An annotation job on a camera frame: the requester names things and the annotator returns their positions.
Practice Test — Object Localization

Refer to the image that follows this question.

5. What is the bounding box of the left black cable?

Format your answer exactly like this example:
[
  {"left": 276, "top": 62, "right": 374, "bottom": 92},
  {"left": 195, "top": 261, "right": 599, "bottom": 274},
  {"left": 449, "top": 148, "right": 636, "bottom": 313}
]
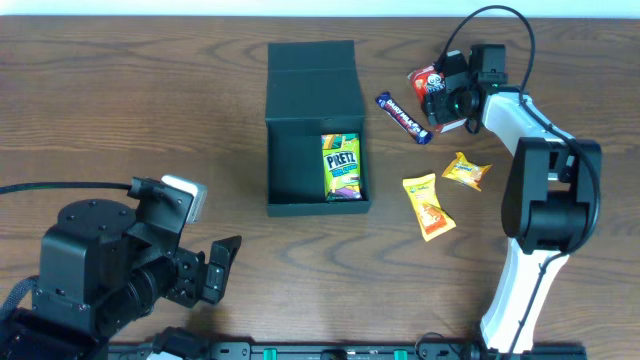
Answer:
[{"left": 0, "top": 181, "right": 134, "bottom": 196}]

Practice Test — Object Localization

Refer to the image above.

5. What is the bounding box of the black cable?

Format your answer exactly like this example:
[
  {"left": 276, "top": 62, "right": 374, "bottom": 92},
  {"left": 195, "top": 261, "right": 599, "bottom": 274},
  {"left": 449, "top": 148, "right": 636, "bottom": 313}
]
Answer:
[
  {"left": 0, "top": 181, "right": 134, "bottom": 196},
  {"left": 434, "top": 4, "right": 601, "bottom": 356}
]

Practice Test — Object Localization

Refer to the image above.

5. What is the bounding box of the right black cable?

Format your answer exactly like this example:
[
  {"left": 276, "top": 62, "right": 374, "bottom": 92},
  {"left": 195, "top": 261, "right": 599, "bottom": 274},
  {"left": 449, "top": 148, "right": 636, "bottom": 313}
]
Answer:
[{"left": 434, "top": 4, "right": 601, "bottom": 356}]

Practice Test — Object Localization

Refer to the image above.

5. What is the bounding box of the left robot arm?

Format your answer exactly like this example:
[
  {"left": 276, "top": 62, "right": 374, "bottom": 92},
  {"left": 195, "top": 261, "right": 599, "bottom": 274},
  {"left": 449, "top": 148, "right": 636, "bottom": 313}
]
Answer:
[{"left": 1, "top": 199, "right": 242, "bottom": 359}]

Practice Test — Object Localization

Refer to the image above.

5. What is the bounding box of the green Pretz box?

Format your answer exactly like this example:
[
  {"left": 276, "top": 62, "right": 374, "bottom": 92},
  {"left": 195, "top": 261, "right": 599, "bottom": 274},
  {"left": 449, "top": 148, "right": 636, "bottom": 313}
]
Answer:
[{"left": 321, "top": 133, "right": 362, "bottom": 201}]

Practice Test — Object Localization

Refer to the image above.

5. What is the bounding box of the long yellow Julie's snack packet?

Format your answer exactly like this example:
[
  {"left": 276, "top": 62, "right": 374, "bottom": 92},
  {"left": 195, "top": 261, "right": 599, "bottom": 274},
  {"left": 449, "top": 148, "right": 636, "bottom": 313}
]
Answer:
[{"left": 402, "top": 173, "right": 456, "bottom": 242}]

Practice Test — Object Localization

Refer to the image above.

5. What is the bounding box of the black gift box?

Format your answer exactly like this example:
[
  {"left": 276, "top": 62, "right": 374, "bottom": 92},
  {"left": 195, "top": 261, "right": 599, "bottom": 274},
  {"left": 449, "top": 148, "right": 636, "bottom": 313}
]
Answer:
[{"left": 265, "top": 40, "right": 371, "bottom": 217}]

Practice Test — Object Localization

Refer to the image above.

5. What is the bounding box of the Dairy Milk chocolate bar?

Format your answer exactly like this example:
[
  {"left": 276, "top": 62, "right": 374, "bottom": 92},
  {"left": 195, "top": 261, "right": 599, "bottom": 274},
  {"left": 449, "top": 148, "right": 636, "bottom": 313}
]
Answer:
[{"left": 376, "top": 92, "right": 433, "bottom": 145}]

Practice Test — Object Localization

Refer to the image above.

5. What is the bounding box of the small yellow lemon snack packet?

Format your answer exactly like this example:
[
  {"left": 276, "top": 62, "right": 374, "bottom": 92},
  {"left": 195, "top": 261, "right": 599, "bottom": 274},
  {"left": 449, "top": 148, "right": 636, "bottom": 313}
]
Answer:
[{"left": 442, "top": 152, "right": 492, "bottom": 191}]

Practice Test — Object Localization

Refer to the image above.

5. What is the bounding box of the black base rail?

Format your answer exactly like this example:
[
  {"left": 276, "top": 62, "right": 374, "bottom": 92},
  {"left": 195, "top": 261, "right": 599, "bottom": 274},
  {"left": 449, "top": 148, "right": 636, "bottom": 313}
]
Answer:
[{"left": 107, "top": 340, "right": 587, "bottom": 360}]

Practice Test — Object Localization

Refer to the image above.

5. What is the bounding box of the red Hello Panda box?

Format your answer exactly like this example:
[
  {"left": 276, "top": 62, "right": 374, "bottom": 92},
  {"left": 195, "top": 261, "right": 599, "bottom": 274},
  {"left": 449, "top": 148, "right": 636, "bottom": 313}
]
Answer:
[{"left": 407, "top": 65, "right": 466, "bottom": 133}]

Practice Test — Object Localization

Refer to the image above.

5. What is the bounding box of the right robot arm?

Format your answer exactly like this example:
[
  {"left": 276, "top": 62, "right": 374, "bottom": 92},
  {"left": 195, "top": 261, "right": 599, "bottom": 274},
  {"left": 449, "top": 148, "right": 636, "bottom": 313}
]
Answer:
[{"left": 422, "top": 44, "right": 601, "bottom": 359}]

